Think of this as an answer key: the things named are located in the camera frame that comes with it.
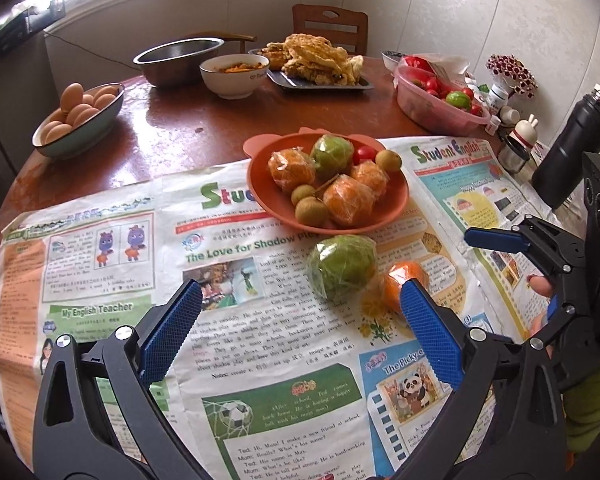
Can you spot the printed newspaper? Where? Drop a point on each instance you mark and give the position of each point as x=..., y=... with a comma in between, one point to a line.
x=280, y=340

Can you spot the orange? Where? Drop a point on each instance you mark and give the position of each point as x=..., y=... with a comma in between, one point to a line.
x=290, y=170
x=397, y=277
x=367, y=175
x=347, y=200

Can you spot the teal enamel bowl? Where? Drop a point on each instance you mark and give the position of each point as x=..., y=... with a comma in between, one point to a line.
x=90, y=137

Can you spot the orange cooked food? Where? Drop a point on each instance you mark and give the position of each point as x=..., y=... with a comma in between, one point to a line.
x=235, y=65

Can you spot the person's right hand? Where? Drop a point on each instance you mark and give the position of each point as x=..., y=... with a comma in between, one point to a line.
x=541, y=287

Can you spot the glass jar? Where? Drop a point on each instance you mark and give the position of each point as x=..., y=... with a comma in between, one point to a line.
x=512, y=157

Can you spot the white rabbit-eared bottle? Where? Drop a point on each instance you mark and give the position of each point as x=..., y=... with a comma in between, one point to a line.
x=522, y=135

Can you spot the pile of fried dough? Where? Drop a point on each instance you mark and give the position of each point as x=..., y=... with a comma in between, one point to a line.
x=310, y=57

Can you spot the small dark-rimmed bowl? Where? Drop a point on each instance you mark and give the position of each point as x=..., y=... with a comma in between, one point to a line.
x=390, y=60

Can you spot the pile of cherry tomatoes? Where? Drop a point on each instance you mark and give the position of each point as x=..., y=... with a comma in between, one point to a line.
x=432, y=85

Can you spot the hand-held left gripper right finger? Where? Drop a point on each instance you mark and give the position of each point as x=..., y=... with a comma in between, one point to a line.
x=432, y=335

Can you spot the stainless steel bowl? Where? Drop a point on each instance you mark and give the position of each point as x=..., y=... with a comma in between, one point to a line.
x=170, y=70

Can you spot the green citrus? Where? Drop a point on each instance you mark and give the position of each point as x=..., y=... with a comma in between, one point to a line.
x=342, y=267
x=330, y=157

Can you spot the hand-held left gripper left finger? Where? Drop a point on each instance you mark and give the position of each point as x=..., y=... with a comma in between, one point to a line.
x=172, y=330

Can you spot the white plastic bag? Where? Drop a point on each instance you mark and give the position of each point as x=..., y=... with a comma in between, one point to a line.
x=447, y=65

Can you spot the red cherry tomato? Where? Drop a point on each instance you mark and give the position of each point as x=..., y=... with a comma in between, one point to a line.
x=364, y=154

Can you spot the white ceramic bowl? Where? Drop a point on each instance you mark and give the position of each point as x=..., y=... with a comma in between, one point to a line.
x=230, y=85

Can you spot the metal baking tray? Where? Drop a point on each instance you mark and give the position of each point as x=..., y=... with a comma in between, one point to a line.
x=300, y=85

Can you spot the wooden slatted chair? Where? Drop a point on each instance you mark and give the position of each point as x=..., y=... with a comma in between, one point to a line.
x=330, y=20

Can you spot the curved-back wooden chair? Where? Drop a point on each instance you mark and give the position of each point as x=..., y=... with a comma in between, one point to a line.
x=230, y=36

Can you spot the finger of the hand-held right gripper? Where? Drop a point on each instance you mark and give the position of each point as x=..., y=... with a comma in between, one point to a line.
x=565, y=345
x=495, y=240

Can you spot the green round fruit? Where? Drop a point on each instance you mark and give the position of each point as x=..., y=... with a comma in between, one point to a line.
x=458, y=99

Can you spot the white medicine bottle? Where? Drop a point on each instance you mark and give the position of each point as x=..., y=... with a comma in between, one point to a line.
x=497, y=97

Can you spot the person's right forearm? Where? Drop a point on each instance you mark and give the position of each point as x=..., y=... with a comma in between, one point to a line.
x=595, y=410

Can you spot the pile of brown eggs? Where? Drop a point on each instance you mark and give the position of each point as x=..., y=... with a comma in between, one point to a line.
x=75, y=107

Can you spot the small olive-green round fruit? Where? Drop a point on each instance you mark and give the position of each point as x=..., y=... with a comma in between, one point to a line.
x=387, y=160
x=302, y=194
x=310, y=211

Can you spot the black thermos flask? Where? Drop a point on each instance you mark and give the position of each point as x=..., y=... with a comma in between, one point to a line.
x=575, y=150

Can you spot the small white bottle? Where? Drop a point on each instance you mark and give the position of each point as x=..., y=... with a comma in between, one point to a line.
x=510, y=115

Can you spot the orange plastic fruit plate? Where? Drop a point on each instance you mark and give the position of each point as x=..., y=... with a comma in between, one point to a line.
x=280, y=205

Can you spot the pink plastic container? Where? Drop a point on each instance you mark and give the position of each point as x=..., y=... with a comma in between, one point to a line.
x=425, y=107

